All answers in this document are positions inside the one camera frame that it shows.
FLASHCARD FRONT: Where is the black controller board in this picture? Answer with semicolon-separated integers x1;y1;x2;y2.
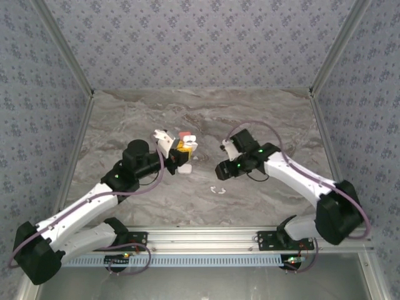
104;253;131;272
282;254;309;271

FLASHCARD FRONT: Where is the aluminium table side rail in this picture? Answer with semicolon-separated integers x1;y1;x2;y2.
308;93;344;185
51;93;96;216

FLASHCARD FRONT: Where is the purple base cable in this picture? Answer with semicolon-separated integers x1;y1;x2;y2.
93;240;153;276
284;240;320;274

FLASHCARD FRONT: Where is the grey slotted cable duct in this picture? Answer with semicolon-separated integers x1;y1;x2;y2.
61;253;316;268

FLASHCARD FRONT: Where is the aluminium corner post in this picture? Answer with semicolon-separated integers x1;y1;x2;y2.
31;0;96;98
308;0;373;98

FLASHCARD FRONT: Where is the grey metal base plate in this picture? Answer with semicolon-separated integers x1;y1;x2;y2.
34;265;376;300

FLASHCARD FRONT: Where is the aluminium frame bar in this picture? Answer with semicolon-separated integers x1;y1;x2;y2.
14;274;41;300
356;246;393;300

